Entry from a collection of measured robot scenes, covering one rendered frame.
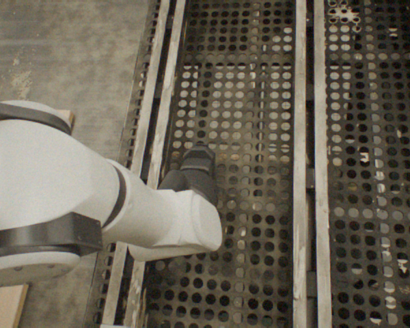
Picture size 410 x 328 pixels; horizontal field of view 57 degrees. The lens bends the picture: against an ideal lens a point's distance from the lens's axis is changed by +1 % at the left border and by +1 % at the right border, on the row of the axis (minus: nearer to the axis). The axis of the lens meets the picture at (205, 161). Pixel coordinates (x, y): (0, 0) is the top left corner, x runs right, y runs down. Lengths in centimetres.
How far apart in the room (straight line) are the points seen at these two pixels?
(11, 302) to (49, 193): 57
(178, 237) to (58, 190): 18
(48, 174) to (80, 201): 3
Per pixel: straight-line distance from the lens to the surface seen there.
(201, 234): 45
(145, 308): 73
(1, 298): 86
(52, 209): 29
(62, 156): 30
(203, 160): 65
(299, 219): 68
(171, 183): 51
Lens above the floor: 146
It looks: 16 degrees down
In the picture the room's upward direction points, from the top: straight up
